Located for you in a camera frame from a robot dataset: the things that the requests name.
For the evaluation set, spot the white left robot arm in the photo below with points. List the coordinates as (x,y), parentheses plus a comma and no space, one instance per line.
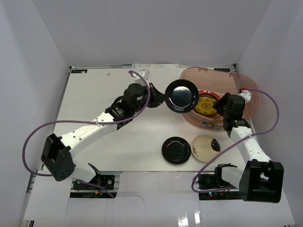
(59,152)

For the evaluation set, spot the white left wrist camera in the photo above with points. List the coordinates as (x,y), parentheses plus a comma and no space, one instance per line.
(143,73)

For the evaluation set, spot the cream plate with black accent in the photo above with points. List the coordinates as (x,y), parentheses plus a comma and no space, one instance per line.
(205,147)

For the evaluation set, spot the glossy black plate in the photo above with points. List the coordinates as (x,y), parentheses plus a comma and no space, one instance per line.
(182,96)
(176,150)

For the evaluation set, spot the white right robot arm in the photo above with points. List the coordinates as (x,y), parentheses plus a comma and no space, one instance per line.
(261,180)

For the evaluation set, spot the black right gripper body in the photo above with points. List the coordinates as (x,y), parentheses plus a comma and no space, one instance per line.
(226,112)

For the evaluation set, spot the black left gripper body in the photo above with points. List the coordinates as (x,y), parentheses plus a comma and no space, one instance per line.
(153,95)

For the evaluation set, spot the red and teal floral plate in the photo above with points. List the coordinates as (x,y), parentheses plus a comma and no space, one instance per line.
(207,92)

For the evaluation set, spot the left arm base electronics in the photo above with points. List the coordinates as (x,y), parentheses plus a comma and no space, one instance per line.
(100,187)

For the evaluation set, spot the translucent pink plastic bin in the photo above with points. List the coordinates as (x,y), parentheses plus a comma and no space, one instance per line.
(219,82)

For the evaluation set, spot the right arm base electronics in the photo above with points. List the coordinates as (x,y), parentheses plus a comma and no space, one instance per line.
(220,184)

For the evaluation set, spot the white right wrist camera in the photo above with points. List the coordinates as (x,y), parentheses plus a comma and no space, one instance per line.
(245,94)

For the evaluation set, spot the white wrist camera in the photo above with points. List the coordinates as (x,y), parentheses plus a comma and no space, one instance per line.
(245,94)
(143,73)

